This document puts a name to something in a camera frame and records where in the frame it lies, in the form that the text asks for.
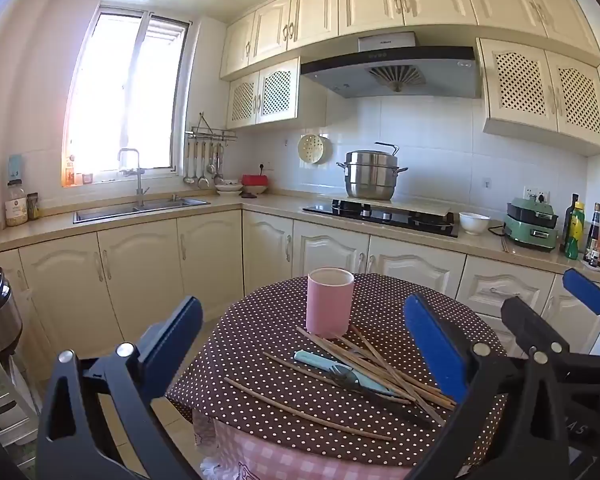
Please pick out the wall utensil rack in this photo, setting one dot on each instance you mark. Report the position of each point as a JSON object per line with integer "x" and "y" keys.
{"x": 210, "y": 135}

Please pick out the pink cup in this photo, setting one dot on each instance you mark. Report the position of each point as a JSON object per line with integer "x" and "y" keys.
{"x": 330, "y": 305}

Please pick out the white-lidded jar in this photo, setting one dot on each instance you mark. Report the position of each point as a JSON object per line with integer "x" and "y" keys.
{"x": 16, "y": 207}

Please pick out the kitchen window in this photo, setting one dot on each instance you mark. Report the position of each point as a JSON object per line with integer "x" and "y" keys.
{"x": 120, "y": 90}

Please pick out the small dark jar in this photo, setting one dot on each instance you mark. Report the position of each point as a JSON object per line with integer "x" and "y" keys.
{"x": 33, "y": 206}

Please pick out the dark oil bottle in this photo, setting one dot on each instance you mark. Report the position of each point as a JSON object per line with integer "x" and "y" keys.
{"x": 569, "y": 212}

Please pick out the cream base cabinets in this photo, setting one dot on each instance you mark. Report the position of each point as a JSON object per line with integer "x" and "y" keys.
{"x": 140, "y": 270}

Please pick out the steel kitchen sink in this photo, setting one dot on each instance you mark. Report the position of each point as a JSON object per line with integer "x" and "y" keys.
{"x": 130, "y": 212}

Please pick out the row of hanging steel ladles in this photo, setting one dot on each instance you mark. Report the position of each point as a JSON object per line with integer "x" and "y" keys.
{"x": 203, "y": 181}

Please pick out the steel faucet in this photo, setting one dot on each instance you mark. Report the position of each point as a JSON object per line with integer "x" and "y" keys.
{"x": 139, "y": 185}

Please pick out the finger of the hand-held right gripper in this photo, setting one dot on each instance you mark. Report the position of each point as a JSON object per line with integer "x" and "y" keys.
{"x": 585, "y": 287}
{"x": 530, "y": 322}

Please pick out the double wall socket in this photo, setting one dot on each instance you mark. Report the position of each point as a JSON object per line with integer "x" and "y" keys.
{"x": 542, "y": 194}

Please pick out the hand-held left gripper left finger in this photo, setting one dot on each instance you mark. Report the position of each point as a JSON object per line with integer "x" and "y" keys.
{"x": 172, "y": 340}

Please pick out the large lattice-door cabinet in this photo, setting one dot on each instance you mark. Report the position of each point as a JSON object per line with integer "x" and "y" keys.
{"x": 520, "y": 85}

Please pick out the cream perforated steamer plate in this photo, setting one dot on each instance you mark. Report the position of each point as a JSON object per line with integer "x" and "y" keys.
{"x": 312, "y": 149}

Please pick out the red lidded container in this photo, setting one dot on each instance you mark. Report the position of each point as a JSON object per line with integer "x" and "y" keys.
{"x": 254, "y": 180}

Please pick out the white storage rack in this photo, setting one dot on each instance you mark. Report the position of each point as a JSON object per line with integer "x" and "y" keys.
{"x": 5, "y": 400}

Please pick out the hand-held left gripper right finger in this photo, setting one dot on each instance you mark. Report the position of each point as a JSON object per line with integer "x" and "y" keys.
{"x": 432, "y": 350}

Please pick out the dark metal fork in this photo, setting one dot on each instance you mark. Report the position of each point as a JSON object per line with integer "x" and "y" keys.
{"x": 347, "y": 377}

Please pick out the bunch of wooden chopsticks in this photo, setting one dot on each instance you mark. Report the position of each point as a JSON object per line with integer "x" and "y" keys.
{"x": 410, "y": 387}

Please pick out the white bowl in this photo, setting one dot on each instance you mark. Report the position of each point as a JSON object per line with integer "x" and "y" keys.
{"x": 474, "y": 223}

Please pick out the stainless steel steamer pot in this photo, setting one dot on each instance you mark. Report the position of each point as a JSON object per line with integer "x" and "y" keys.
{"x": 370, "y": 180}

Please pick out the beige kitchen countertop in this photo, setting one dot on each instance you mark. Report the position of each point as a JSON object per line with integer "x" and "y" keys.
{"x": 485, "y": 246}

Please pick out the dark soy sauce bottle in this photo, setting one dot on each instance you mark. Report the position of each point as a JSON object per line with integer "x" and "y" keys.
{"x": 593, "y": 232}

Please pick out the orange bottle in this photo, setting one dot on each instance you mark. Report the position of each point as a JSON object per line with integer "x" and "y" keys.
{"x": 69, "y": 172}

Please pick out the stack of white bowls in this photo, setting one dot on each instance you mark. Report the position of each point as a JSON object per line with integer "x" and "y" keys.
{"x": 229, "y": 190}

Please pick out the grey range hood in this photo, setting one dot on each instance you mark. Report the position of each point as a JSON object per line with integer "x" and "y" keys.
{"x": 350, "y": 77}

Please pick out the black glass gas stove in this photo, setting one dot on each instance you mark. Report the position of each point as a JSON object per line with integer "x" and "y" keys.
{"x": 380, "y": 215}

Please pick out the small lattice-door cabinet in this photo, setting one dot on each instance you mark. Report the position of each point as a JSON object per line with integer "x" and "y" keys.
{"x": 275, "y": 90}

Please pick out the green electric cooker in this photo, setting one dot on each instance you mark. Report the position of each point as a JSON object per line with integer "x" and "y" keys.
{"x": 530, "y": 222}

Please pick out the light blue card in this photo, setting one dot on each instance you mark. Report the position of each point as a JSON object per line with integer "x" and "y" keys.
{"x": 15, "y": 166}

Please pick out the yellow-green bottle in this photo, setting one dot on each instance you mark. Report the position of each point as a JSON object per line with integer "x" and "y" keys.
{"x": 576, "y": 232}

